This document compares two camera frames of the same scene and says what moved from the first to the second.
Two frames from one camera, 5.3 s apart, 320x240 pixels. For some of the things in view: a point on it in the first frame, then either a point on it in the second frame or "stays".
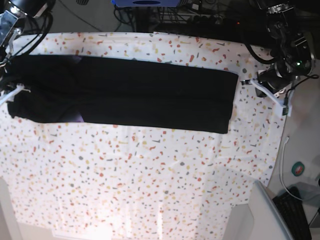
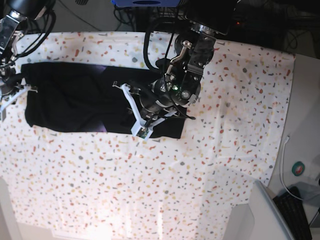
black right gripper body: [276, 78] to [153, 99]
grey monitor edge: [269, 221] stays
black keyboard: [292, 211] stays
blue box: [144, 3] stays
